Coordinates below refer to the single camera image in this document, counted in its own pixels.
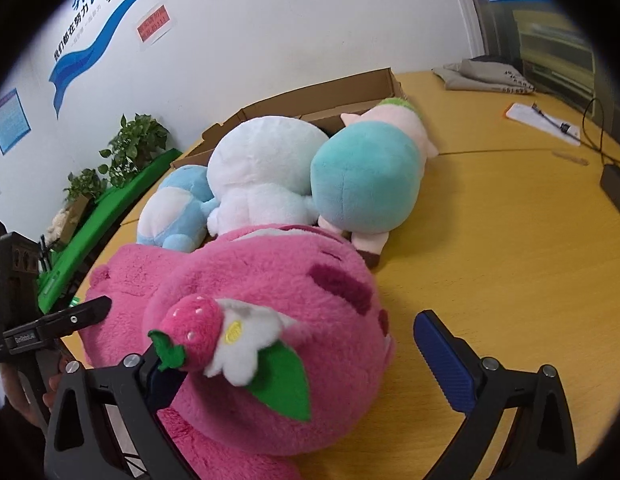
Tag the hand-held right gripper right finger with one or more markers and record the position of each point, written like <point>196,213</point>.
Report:
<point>442,360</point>

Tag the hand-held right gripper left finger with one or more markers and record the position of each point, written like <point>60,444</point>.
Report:
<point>162,390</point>

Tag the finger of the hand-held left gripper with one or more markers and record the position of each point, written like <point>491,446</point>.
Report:
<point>80,317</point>

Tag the pink strawberry bear plush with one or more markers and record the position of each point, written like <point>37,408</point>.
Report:
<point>270,280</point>

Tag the light blue plush toy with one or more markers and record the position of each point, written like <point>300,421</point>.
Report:
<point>182,200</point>

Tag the teal and pink plush toy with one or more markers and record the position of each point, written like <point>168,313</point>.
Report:
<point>360,175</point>

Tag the white plush toy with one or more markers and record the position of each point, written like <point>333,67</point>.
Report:
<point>260,170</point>

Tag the cardboard box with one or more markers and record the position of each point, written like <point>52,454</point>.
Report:
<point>340,92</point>

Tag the person's left hand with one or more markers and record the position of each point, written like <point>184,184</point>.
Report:
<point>54,387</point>

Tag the beige fluffy toy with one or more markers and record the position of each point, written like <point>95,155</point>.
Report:
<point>57,222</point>

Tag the green display stand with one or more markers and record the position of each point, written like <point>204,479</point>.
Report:
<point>105,220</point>

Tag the large potted plant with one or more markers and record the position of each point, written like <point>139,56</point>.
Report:
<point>135,145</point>

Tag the black power adapter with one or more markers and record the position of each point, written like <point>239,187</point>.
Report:
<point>614,185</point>

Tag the white paper sheet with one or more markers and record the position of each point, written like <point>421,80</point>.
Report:
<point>527,114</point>

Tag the grey cloth bag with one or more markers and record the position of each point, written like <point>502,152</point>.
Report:
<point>479,77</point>

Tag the dark cloth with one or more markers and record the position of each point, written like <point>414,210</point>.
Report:
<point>494,60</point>

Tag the glass window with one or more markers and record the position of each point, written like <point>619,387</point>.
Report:
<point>549,50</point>

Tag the blue framed wall poster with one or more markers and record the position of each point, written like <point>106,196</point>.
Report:
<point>10,120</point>

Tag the blue wall banner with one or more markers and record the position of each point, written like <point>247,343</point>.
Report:
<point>90,55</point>

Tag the red wall notice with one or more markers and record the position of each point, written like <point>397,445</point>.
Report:
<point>156,24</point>

